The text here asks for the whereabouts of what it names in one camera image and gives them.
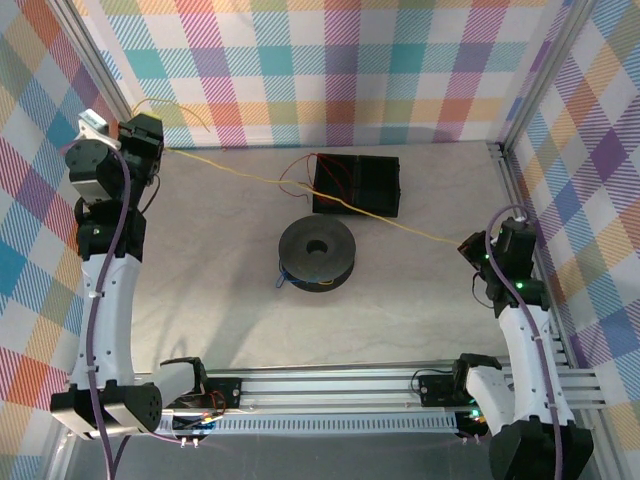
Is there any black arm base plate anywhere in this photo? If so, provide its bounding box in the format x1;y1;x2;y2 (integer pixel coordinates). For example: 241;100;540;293
416;373;460;407
198;377;244;410

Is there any thin black cable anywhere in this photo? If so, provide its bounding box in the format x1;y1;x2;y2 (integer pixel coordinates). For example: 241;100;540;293
137;172;162;214
471;272;494;309

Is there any black electronics board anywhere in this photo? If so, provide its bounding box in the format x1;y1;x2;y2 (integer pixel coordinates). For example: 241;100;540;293
457;408;494;437
172;410;226;435

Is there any aluminium side rail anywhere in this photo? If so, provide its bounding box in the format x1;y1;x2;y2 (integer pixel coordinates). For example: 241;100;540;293
491;141;577;372

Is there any plaid cloth backdrop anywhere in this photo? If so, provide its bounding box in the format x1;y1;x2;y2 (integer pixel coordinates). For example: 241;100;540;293
0;0;640;480

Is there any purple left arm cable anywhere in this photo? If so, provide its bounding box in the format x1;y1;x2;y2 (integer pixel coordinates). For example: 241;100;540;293
59;139;201;480

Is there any black two-compartment bin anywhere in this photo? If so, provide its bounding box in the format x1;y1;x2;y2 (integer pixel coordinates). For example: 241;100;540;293
311;152;404;219

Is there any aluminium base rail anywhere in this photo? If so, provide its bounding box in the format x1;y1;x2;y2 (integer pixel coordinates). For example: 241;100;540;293
134;365;607;415

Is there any long yellow cable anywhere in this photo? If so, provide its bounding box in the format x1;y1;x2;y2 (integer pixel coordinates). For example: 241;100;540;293
130;97;465;247

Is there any aluminium corner post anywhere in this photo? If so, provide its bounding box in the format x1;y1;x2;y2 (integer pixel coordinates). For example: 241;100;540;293
48;0;137;120
497;0;601;151

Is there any black cable spool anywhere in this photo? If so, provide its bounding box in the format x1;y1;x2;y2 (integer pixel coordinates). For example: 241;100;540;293
277;215;358;292

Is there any red cable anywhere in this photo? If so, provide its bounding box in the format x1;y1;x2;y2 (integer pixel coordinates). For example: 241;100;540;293
278;152;354;207

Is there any slotted grey cable duct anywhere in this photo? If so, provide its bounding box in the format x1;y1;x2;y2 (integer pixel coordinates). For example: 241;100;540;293
164;416;459;435

